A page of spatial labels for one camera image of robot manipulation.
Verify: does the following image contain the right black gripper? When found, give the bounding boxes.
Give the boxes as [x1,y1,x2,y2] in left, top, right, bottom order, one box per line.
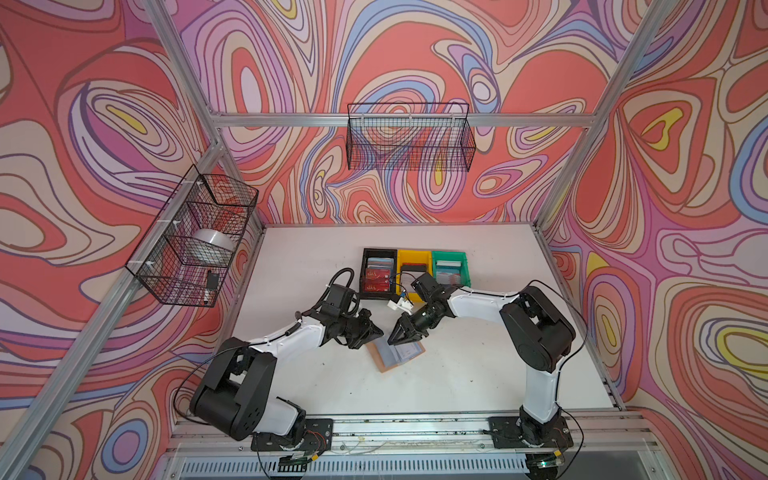
[387,300,444,346]

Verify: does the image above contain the black wire basket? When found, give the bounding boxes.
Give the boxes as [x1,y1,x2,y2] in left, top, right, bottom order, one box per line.
[346,100,476,172]
[125,166,259,308]

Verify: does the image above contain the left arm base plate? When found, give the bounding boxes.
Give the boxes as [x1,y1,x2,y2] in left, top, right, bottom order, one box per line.
[251,418,334,454]

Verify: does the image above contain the blue cards stack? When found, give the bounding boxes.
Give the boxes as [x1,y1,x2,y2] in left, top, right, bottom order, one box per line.
[434,260,463,285]

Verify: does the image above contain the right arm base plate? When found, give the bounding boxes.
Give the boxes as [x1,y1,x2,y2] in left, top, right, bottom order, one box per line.
[487,414,574,451]

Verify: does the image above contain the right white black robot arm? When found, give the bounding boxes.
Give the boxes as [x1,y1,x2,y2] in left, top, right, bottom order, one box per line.
[387,273,576,447]

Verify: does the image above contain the black plastic bin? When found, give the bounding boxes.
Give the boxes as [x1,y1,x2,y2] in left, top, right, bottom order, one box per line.
[359,248,397,300]

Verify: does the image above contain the yellow plastic bin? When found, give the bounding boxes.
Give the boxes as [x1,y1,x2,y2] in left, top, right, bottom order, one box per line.
[396,250,433,303]

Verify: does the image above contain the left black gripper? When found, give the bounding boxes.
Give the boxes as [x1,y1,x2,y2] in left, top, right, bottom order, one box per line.
[336,308,385,349]

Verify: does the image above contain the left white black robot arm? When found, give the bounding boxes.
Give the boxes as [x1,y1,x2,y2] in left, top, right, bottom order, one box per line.
[189,284,383,448]

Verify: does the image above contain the left black wire basket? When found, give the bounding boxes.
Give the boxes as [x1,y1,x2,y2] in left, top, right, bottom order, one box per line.
[125,166,259,308]

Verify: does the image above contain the white roll in basket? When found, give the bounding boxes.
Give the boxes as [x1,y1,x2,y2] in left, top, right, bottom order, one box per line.
[189,229,235,266]

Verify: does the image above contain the tan leather card holder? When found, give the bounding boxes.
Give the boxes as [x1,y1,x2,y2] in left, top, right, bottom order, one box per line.
[365,338,425,373]

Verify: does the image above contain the back black wire basket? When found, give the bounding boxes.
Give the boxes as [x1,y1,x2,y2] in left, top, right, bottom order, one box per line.
[346,100,476,172]

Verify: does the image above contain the green plastic bin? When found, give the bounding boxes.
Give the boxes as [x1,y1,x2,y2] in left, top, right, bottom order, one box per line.
[431,251,472,287]

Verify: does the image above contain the red VIP cards stack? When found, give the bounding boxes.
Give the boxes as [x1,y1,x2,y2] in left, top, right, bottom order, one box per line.
[363,257,394,293]

